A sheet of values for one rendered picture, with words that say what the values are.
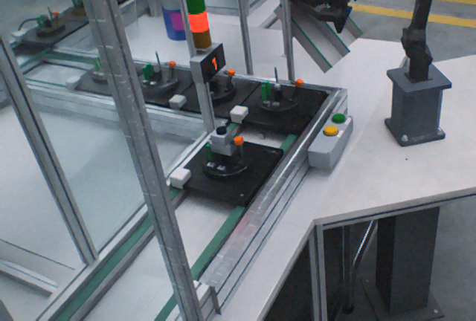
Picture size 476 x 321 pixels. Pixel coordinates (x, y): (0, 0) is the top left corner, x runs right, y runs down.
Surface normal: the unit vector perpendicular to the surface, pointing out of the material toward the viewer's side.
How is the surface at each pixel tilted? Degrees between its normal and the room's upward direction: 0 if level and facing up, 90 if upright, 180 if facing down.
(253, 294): 0
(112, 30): 90
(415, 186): 0
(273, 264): 0
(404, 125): 90
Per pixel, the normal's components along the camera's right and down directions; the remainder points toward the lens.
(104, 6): 0.88, 0.18
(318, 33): 0.47, -0.37
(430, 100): 0.15, 0.56
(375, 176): -0.12, -0.81
